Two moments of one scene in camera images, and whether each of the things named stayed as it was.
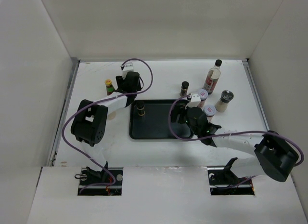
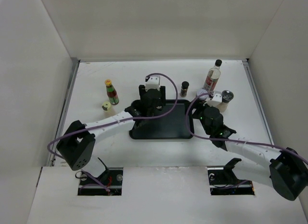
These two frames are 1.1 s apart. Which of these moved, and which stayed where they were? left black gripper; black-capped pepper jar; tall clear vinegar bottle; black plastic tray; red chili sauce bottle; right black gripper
Moved: left black gripper; right black gripper
Stayed: black plastic tray; red chili sauce bottle; tall clear vinegar bottle; black-capped pepper jar
